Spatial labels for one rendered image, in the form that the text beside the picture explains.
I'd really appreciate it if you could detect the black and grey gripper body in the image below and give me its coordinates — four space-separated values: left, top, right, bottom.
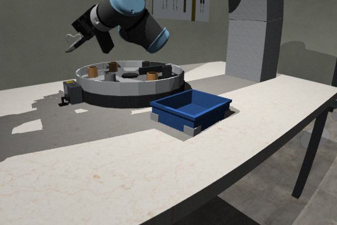
71 5 97 40

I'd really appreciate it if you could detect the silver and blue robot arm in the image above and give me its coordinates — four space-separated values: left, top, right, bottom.
90 0 170 54

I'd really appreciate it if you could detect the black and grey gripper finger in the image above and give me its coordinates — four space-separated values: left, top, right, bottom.
65 34 89 53

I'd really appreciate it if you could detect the grey round turntable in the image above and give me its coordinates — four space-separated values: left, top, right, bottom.
58 61 185 109

